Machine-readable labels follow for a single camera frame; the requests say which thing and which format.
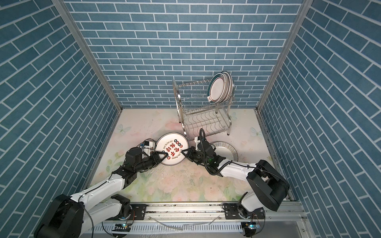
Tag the left corner aluminium post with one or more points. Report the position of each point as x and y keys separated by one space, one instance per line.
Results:
x=77 y=35

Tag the left green circuit board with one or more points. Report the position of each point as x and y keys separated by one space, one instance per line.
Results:
x=122 y=227

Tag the blue rimmed white plate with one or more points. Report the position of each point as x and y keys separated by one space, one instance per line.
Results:
x=228 y=86

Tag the corner aluminium post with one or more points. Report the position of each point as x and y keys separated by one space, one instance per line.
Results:
x=77 y=35
x=284 y=52

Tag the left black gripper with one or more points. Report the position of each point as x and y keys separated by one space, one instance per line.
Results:
x=155 y=158

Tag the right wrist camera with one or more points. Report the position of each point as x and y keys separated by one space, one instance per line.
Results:
x=197 y=142

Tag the right corner aluminium post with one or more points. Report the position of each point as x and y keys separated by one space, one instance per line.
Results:
x=284 y=52

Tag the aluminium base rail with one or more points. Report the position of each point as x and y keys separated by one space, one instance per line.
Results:
x=202 y=212

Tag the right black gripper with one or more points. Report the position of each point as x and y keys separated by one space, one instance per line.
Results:
x=191 y=151

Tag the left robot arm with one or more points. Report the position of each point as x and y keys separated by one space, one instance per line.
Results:
x=69 y=216

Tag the silver metal dish rack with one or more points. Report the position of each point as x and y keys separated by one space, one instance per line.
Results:
x=195 y=112

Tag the white slotted cable duct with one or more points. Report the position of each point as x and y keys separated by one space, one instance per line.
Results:
x=167 y=228

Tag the white plate black striped rim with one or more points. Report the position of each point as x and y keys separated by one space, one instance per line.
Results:
x=226 y=150

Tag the green circuit board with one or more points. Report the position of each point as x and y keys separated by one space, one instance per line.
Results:
x=249 y=229
x=122 y=227

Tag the right green circuit board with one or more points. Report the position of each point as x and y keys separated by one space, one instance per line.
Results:
x=249 y=229

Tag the wide green band white plate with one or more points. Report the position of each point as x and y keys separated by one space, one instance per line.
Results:
x=216 y=88

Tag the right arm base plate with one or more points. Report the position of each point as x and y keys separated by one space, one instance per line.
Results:
x=235 y=211

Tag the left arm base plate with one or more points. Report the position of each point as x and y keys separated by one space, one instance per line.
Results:
x=137 y=212

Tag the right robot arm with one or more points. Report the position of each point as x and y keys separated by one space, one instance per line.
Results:
x=269 y=187

